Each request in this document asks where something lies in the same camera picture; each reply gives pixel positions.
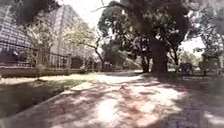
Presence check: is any leaning pale green tree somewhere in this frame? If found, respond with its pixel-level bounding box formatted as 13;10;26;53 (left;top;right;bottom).
64;21;106;71

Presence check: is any reddish paved path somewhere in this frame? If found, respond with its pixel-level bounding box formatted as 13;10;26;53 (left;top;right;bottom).
0;73;224;128

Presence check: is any big dark tree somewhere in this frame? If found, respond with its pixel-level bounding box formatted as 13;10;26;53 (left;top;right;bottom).
98;0;194;76

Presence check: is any dark metal fence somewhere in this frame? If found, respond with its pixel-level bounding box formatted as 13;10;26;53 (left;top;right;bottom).
0;40;101;78

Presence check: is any grass strip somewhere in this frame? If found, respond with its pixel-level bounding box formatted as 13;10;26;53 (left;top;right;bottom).
0;72;101;119

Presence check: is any tall grey building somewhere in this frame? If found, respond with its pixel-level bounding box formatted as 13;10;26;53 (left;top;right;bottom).
0;3;96;69

